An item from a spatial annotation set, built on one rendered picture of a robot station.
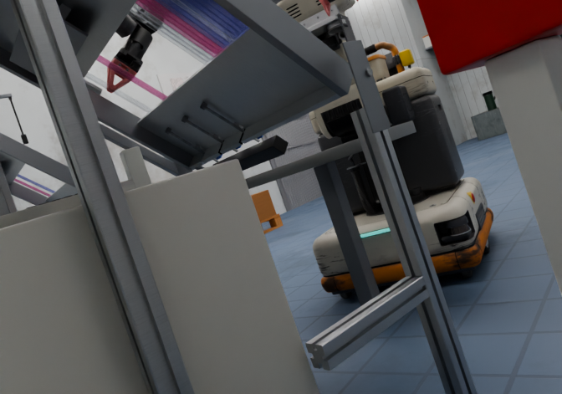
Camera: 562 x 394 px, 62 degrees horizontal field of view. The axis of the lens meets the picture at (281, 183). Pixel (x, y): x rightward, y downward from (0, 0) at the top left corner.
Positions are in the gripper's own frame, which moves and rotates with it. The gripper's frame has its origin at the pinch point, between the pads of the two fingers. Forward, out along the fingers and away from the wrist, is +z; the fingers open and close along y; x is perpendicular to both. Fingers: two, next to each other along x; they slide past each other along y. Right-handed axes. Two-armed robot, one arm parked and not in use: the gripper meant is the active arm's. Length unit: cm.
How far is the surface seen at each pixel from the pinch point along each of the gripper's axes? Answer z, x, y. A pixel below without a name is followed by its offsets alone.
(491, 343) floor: 28, 103, 48
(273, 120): 3.0, 30.5, 35.8
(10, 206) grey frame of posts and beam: 36.4, -5.5, -10.2
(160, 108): 1.3, 12.1, 7.9
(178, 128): 1.0, 19.7, 2.9
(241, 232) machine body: 39, 21, 60
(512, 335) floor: 25, 107, 51
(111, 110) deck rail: 1.8, 3.5, -8.1
